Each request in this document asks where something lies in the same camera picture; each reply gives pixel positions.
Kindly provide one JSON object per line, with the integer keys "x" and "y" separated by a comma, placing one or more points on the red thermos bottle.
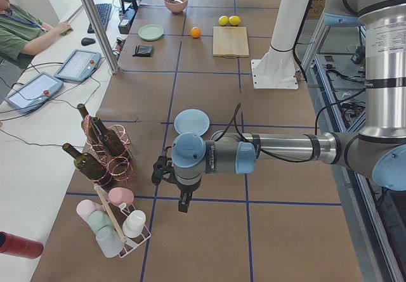
{"x": 20, "y": 247}

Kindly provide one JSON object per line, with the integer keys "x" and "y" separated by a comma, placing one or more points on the dark grey folded cloth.
{"x": 143, "y": 51}

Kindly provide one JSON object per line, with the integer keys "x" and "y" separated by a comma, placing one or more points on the black computer mouse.
{"x": 86, "y": 41}

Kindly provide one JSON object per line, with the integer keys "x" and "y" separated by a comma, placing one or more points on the black power adapter box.
{"x": 126, "y": 21}

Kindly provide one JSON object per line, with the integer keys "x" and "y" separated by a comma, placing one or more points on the copper wire bottle rack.
{"x": 119, "y": 170}

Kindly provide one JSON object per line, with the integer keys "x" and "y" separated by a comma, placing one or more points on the orange fruit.
{"x": 196, "y": 32}

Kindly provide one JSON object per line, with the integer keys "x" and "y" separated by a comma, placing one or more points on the pink cup right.
{"x": 120, "y": 195}

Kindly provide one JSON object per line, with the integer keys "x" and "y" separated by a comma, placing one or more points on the yellow lemon right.
{"x": 234, "y": 20}

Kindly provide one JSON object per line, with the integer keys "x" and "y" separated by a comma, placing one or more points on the aluminium frame post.
{"x": 101, "y": 35}

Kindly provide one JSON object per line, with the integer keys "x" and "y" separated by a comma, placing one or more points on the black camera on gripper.
{"x": 163, "y": 169}

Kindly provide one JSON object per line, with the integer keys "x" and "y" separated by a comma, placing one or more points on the black keyboard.
{"x": 104, "y": 11}

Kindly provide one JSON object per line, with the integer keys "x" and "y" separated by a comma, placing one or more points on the light green cup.
{"x": 97, "y": 220}

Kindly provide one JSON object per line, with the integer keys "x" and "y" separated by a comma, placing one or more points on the light grey blue cup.
{"x": 109, "y": 242}

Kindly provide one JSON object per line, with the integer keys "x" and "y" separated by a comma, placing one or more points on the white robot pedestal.
{"x": 276, "y": 69}

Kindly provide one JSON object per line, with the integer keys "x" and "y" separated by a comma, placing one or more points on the pale pink cup left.
{"x": 86, "y": 207}

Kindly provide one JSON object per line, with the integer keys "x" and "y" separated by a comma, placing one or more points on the brown glass bottle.
{"x": 111, "y": 141}
{"x": 88, "y": 165}
{"x": 86, "y": 124}

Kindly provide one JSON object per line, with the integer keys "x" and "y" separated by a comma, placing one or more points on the brown glass bottle middle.
{"x": 111, "y": 141}

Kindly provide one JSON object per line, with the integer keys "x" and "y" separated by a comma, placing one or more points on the white wire cup rack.
{"x": 132, "y": 243}

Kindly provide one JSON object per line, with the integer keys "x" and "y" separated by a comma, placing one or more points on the light blue plate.
{"x": 192, "y": 120}

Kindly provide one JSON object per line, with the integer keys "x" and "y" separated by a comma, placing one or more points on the white cup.
{"x": 134, "y": 224}

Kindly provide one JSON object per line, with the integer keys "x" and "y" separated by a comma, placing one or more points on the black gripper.
{"x": 188, "y": 191}

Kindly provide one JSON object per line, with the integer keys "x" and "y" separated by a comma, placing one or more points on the teach pendant tablet near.
{"x": 34, "y": 93}

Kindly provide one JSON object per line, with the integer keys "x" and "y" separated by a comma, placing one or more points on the light green plate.
{"x": 151, "y": 32}

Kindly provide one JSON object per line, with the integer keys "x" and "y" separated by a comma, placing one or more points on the wooden rack handle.
{"x": 110, "y": 214}

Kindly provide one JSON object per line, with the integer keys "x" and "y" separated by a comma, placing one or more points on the brown glass bottle front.
{"x": 88, "y": 165}

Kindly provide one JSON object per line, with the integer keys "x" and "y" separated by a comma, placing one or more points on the teach pendant tablet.
{"x": 78, "y": 66}
{"x": 34, "y": 93}

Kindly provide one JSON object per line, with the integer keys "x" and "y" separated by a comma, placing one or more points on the teach pendant tablet far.
{"x": 78, "y": 66}

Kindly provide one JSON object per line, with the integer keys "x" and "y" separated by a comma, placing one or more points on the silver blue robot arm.
{"x": 377, "y": 151}

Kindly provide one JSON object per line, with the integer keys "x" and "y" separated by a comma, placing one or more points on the wooden cutting board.
{"x": 230, "y": 42}

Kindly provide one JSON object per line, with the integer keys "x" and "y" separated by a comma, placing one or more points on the person in green shirt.
{"x": 23, "y": 35}

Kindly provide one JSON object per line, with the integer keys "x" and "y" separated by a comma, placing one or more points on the yellow lemon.
{"x": 223, "y": 20}
{"x": 234, "y": 20}

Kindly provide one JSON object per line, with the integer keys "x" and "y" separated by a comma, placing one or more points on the pink bowl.
{"x": 176, "y": 7}

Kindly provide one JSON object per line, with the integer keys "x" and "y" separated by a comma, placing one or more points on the brown glass bottle back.
{"x": 86, "y": 124}

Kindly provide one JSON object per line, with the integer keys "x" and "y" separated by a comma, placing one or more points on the yellow lemon left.
{"x": 223, "y": 20}

